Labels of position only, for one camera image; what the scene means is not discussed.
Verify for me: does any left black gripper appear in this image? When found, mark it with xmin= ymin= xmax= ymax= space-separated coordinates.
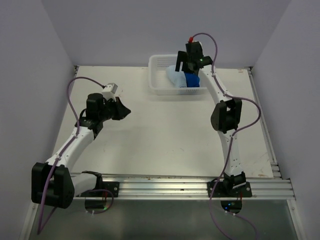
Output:
xmin=98 ymin=96 xmax=131 ymax=122

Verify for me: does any light blue towel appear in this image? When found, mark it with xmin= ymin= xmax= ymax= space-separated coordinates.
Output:
xmin=166 ymin=65 xmax=187 ymax=88

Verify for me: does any dark blue towel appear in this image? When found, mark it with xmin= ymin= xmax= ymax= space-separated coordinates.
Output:
xmin=184 ymin=73 xmax=200 ymax=88

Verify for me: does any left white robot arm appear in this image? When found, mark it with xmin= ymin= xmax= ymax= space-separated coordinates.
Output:
xmin=31 ymin=93 xmax=131 ymax=209

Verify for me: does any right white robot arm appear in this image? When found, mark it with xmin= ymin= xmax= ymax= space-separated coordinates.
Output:
xmin=175 ymin=38 xmax=253 ymax=198

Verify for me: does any white perforated plastic basket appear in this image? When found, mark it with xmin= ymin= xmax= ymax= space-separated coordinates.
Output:
xmin=148 ymin=54 xmax=212 ymax=96

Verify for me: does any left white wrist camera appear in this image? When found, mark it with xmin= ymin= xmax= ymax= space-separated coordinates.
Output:
xmin=101 ymin=83 xmax=118 ymax=101

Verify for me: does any red cable connector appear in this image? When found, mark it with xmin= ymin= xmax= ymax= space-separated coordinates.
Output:
xmin=188 ymin=36 xmax=194 ymax=43

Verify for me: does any aluminium mounting rail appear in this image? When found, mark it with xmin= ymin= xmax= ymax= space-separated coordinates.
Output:
xmin=69 ymin=174 xmax=296 ymax=201

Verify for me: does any purple cable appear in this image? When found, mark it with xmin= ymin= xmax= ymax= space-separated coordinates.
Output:
xmin=193 ymin=32 xmax=263 ymax=240
xmin=84 ymin=188 xmax=115 ymax=215
xmin=224 ymin=209 xmax=261 ymax=240
xmin=36 ymin=76 xmax=106 ymax=235

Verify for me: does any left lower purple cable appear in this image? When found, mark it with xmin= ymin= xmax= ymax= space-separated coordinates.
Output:
xmin=84 ymin=188 xmax=115 ymax=215

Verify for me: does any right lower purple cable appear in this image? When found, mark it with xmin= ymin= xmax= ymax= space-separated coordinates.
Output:
xmin=224 ymin=209 xmax=261 ymax=240

